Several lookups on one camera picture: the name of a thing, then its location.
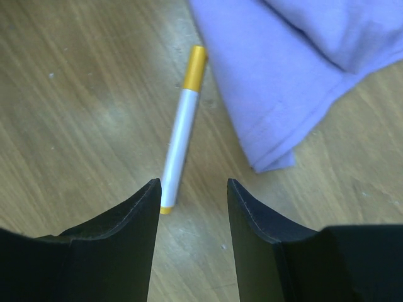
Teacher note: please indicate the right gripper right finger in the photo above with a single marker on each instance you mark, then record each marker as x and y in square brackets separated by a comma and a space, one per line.
[279, 260]

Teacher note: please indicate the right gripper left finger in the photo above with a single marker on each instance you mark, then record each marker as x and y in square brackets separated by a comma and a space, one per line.
[107, 258]

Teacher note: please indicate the yellow capped white marker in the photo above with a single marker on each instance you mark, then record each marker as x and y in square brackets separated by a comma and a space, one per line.
[182, 128]

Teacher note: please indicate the purple cloth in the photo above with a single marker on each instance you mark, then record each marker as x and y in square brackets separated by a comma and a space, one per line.
[279, 65]

